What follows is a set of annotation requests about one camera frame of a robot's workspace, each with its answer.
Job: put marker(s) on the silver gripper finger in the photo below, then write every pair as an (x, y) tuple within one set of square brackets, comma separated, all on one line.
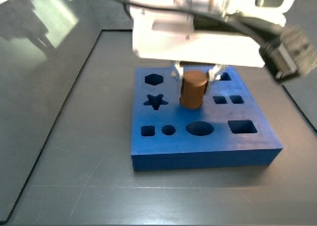
[(214, 72), (178, 70)]

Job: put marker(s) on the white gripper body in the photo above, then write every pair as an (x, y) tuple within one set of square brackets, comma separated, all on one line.
[(171, 32)]

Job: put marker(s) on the brown round cylinder peg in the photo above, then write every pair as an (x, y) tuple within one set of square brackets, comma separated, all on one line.
[(194, 85)]

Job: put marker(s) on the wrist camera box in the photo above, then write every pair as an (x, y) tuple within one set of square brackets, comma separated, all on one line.
[(289, 55)]

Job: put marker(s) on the blue foam shape board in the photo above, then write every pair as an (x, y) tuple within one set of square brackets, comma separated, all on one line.
[(223, 134)]

